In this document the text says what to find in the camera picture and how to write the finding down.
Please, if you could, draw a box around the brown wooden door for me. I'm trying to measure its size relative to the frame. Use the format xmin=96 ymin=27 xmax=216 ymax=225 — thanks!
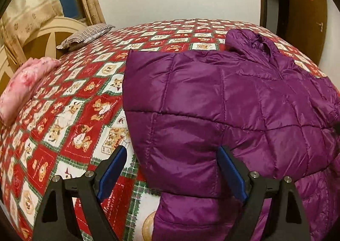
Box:
xmin=287 ymin=0 xmax=328 ymax=66

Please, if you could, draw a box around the pink folded blanket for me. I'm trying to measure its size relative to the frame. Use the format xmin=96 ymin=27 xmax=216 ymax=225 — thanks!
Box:
xmin=0 ymin=57 xmax=62 ymax=127

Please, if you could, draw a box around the purple down jacket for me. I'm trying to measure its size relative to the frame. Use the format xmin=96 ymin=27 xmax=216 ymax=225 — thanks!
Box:
xmin=123 ymin=29 xmax=340 ymax=241

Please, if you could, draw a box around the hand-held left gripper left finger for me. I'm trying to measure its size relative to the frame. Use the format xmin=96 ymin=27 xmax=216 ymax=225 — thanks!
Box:
xmin=32 ymin=145 xmax=127 ymax=241

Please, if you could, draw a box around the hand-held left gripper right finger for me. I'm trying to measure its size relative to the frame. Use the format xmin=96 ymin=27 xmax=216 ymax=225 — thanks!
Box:
xmin=217 ymin=146 xmax=311 ymax=241

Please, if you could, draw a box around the grey striped pillow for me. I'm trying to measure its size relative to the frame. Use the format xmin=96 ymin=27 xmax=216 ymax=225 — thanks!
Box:
xmin=56 ymin=23 xmax=115 ymax=50

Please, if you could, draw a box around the red bear print bed sheet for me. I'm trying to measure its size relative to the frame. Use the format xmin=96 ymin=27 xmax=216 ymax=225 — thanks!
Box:
xmin=0 ymin=19 xmax=330 ymax=241

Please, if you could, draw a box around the cream wooden headboard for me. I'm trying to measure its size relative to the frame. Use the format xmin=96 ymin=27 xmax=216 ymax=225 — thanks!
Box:
xmin=0 ymin=17 xmax=88 ymax=98

